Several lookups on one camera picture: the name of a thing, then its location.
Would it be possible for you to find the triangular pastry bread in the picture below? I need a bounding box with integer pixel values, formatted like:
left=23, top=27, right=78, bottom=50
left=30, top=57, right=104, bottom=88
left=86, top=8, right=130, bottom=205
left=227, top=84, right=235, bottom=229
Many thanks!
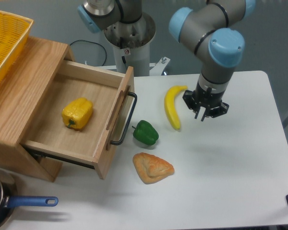
left=132, top=152, right=175, bottom=184

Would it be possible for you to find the black pan with blue handle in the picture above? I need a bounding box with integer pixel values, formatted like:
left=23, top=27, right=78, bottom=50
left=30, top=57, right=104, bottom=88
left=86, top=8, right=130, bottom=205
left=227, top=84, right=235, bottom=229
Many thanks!
left=0, top=170, right=59, bottom=227

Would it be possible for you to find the yellow banana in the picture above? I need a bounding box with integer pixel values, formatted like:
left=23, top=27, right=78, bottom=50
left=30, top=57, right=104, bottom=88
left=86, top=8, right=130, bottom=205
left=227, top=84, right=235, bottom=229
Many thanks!
left=164, top=85, right=187, bottom=130

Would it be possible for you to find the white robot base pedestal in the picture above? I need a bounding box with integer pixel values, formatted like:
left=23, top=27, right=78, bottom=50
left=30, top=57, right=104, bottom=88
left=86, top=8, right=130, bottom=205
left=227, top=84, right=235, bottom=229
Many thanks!
left=103, top=12, right=170, bottom=77

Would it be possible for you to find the wooden top drawer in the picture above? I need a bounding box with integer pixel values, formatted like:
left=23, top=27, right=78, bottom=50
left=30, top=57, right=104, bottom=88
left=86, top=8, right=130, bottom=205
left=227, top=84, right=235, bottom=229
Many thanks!
left=22, top=61, right=136, bottom=179

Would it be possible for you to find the black cable on floor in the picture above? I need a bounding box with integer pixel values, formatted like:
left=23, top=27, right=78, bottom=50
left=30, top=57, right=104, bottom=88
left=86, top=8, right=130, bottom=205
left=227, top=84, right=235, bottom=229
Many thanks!
left=69, top=39, right=108, bottom=67

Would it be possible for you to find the wooden drawer cabinet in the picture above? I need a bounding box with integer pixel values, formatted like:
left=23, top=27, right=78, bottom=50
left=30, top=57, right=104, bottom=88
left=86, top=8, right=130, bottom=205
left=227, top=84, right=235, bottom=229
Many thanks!
left=0, top=36, right=74, bottom=182

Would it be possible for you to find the yellow bell pepper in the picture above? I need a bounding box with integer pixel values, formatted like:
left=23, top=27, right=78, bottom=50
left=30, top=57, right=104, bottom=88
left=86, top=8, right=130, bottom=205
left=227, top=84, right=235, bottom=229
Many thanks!
left=61, top=97, right=93, bottom=129

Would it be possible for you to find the green bell pepper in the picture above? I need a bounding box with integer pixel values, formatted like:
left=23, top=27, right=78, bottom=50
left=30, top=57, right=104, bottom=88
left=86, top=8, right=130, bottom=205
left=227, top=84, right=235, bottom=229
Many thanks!
left=132, top=120, right=159, bottom=146

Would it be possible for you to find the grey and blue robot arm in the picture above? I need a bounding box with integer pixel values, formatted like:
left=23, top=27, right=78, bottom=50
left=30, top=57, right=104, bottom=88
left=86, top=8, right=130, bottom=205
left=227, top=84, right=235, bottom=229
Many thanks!
left=77, top=0, right=256, bottom=118

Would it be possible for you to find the yellow plastic basket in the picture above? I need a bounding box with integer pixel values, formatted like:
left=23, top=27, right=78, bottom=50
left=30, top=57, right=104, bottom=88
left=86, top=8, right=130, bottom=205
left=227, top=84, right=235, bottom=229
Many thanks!
left=0, top=10, right=34, bottom=83

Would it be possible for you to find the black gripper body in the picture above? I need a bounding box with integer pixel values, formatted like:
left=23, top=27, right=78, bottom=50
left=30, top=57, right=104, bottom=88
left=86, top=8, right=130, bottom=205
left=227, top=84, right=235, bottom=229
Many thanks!
left=182, top=78, right=229, bottom=118

